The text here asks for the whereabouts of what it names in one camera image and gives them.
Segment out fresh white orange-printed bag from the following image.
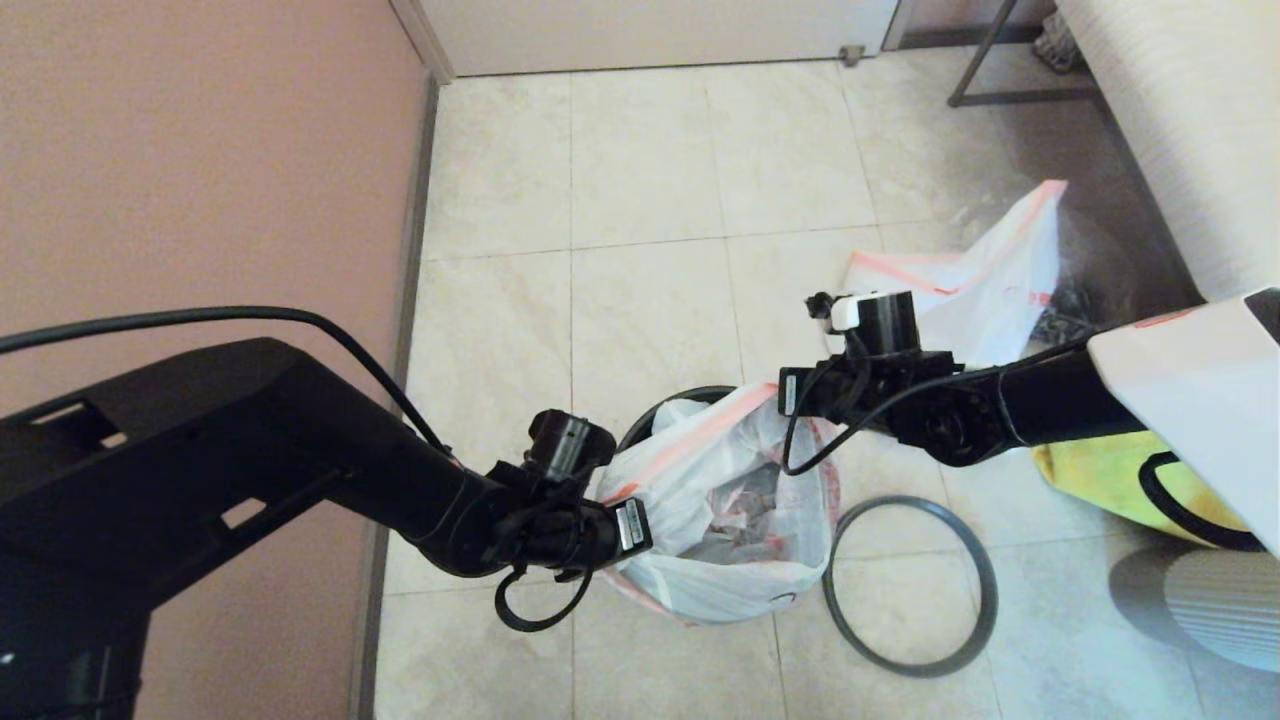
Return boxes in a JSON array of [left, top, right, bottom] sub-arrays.
[[590, 385, 841, 627]]

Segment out white bag pink rim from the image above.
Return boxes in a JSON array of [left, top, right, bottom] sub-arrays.
[[845, 180, 1069, 371]]

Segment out grey bin rim ring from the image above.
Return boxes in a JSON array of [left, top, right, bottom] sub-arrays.
[[822, 495, 999, 679]]

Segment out black round trash bin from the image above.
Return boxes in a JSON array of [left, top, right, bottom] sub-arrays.
[[617, 385, 739, 453]]

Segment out clear plastic bag dark contents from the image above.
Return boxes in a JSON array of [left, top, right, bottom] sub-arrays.
[[1040, 215, 1133, 346]]

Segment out yellow fabric bag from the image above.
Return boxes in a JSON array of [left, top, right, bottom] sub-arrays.
[[1033, 430, 1256, 549]]

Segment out grey baseboard strip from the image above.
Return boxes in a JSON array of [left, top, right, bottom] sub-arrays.
[[350, 80, 441, 720]]

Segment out small grey patterned item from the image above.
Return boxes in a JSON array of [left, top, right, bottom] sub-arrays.
[[1035, 12, 1083, 73]]

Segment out grey ribbed round object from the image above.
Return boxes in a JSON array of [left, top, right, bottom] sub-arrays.
[[1108, 545, 1280, 673]]

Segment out beige wooden table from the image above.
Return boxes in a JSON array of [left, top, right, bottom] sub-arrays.
[[1055, 0, 1280, 301]]

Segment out white door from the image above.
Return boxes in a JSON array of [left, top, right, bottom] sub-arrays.
[[415, 0, 901, 79]]

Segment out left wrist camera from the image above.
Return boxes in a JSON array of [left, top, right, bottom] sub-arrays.
[[525, 408, 618, 483]]

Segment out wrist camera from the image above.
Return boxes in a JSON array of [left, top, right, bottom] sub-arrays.
[[805, 290, 851, 336], [525, 408, 618, 483]]

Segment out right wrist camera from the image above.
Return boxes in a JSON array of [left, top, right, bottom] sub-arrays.
[[805, 290, 851, 336]]

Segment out dark metal furniture frame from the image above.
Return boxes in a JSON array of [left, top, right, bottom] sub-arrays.
[[948, 0, 1111, 109]]

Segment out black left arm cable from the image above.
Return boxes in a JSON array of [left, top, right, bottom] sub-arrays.
[[0, 305, 598, 633]]

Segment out white door frame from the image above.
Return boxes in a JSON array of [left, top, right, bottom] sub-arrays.
[[388, 0, 457, 89]]

